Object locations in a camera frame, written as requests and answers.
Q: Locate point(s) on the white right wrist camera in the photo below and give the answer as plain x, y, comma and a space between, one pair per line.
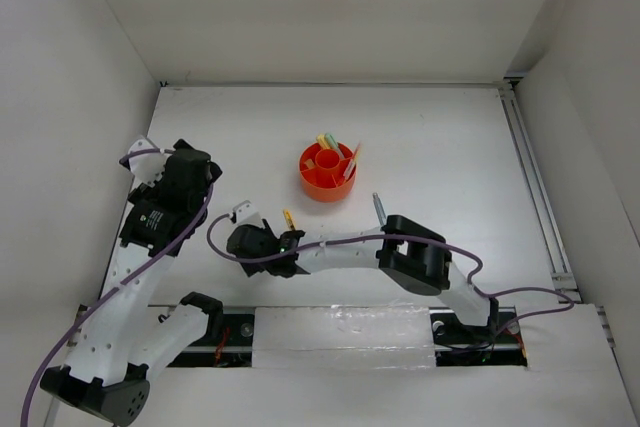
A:
245, 213

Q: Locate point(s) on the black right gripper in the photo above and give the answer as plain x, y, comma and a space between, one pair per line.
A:
265, 230

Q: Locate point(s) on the pink pen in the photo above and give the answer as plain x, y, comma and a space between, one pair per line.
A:
354, 159

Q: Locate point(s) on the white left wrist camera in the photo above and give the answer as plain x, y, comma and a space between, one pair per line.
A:
145, 161

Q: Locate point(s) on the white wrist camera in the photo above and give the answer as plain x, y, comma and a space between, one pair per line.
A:
145, 161
245, 213

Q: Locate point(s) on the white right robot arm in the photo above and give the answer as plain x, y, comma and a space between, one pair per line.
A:
415, 258

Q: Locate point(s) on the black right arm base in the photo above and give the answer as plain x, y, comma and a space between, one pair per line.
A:
457, 345

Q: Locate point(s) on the orange round divided container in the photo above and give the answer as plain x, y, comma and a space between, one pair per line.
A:
326, 182

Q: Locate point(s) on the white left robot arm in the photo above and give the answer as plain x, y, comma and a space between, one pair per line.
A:
109, 371

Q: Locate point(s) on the green pastel highlighter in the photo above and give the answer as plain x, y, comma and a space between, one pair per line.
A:
333, 144

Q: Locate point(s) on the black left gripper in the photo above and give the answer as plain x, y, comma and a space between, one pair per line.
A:
148, 192

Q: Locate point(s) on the thin yellow highlighter pen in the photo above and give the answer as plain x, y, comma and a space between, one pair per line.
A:
350, 162

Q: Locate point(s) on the yellow black utility knife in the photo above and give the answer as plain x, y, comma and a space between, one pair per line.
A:
289, 220

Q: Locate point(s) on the aluminium side rail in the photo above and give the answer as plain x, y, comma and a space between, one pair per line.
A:
560, 269

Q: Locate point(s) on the blue grey marker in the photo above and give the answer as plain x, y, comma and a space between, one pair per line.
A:
379, 208

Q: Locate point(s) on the thick yellow highlighter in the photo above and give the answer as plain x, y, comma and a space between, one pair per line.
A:
321, 140

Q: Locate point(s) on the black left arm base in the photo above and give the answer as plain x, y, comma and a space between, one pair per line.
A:
228, 340

